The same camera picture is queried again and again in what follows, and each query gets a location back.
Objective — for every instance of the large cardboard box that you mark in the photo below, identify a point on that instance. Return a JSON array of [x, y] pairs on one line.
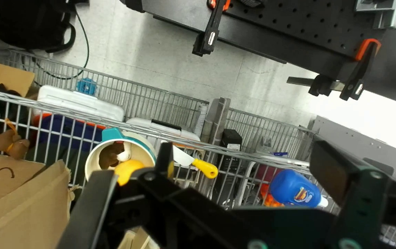
[[33, 203]]

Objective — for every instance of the white plastic container lower shelf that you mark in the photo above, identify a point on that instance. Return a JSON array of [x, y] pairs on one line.
[[79, 101]]

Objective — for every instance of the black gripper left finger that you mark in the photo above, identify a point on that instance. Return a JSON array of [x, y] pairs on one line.
[[86, 225]]

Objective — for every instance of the orange black clamp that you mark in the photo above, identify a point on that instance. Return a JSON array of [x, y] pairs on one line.
[[206, 38]]

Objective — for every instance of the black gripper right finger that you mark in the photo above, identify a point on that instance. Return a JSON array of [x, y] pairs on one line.
[[360, 192]]

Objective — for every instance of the metal wire shelf rack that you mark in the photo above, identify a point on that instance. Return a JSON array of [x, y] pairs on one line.
[[163, 203]]

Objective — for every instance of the blue plastic lunch case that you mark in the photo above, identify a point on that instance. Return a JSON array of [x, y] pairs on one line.
[[292, 188]]

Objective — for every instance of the yellow round plush toy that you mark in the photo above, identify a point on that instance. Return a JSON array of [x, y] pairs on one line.
[[125, 170]]

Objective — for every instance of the yellow handled toy knife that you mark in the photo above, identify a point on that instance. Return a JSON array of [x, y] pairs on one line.
[[185, 160]]

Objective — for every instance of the brown plush toy in bowl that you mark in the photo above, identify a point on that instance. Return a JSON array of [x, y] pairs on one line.
[[108, 156]]

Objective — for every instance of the black backpack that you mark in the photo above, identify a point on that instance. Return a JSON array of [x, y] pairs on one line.
[[37, 23]]

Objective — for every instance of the black perforated table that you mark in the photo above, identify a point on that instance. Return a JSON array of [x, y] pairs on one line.
[[346, 41]]

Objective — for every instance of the white bowl with teal rim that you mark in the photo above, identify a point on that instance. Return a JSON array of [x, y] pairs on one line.
[[136, 146]]

